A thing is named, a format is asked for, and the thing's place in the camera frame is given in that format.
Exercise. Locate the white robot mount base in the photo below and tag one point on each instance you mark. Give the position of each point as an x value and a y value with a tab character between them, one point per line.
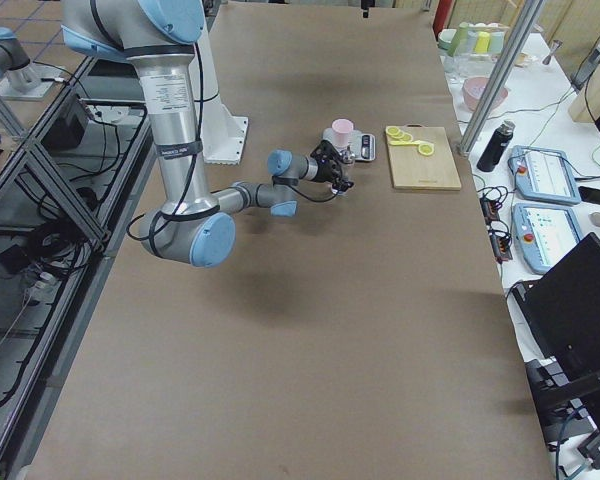
223	134

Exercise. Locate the yellow cup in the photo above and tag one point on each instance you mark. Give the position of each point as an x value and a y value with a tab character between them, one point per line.
482	42

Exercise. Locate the yellow plastic knife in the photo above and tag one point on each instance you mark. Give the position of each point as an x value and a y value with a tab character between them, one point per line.
404	143

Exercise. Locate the green cup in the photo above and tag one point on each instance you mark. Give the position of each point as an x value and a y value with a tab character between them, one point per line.
460	42

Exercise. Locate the glass sauce bottle metal spout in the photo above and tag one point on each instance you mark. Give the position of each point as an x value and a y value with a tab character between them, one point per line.
347	162

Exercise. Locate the bamboo cutting board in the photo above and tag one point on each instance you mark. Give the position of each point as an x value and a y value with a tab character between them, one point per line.
412	171

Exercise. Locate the black water bottle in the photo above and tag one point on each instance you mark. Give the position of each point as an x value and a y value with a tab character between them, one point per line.
496	146

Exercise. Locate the aluminium frame post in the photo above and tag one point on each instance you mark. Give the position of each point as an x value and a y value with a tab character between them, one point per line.
518	34

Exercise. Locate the black monitor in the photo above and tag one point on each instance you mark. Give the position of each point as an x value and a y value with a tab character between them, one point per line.
562	310

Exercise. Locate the pink plastic cup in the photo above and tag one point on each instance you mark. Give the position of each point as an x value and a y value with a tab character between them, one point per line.
342	132

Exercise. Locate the digital kitchen scale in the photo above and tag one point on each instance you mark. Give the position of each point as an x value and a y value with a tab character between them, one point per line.
361	145

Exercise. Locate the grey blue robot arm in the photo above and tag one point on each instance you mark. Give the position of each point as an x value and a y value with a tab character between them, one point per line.
160	39

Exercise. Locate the pink bowl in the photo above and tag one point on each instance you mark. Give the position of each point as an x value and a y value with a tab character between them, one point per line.
473	89

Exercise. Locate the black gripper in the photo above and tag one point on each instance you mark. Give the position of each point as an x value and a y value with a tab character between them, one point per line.
367	3
326	173

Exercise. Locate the blue teach pendant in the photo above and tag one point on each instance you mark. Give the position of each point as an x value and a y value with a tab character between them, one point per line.
544	234
543	174

